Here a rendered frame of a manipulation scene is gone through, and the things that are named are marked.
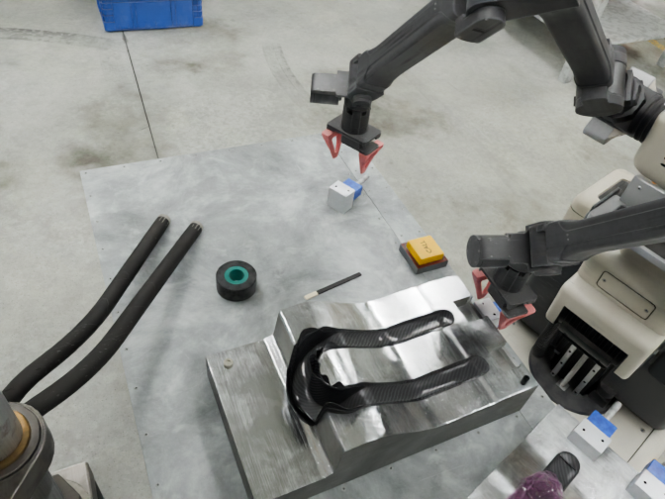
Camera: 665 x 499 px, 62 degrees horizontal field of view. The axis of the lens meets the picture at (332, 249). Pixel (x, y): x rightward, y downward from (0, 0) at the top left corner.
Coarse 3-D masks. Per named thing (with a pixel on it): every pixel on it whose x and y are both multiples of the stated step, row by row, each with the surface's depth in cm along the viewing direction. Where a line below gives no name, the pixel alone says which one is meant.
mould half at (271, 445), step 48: (432, 288) 106; (288, 336) 90; (432, 336) 99; (480, 336) 99; (240, 384) 90; (480, 384) 93; (528, 384) 94; (240, 432) 85; (288, 432) 86; (336, 432) 79; (384, 432) 80; (432, 432) 88; (288, 480) 81; (336, 480) 85
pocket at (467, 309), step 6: (456, 300) 105; (462, 300) 106; (468, 300) 106; (456, 306) 106; (462, 306) 107; (468, 306) 107; (474, 306) 106; (462, 312) 106; (468, 312) 106; (474, 312) 105; (468, 318) 105; (474, 318) 106; (480, 318) 104
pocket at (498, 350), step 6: (486, 348) 98; (492, 348) 99; (498, 348) 101; (504, 348) 100; (492, 354) 100; (498, 354) 100; (504, 354) 100; (510, 354) 99; (498, 360) 99; (504, 360) 100; (510, 360) 99; (504, 366) 99; (510, 366) 99; (516, 366) 98
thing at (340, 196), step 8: (368, 176) 137; (336, 184) 130; (344, 184) 130; (352, 184) 132; (360, 184) 135; (336, 192) 128; (344, 192) 128; (352, 192) 129; (360, 192) 134; (328, 200) 131; (336, 200) 129; (344, 200) 128; (352, 200) 131; (336, 208) 131; (344, 208) 130
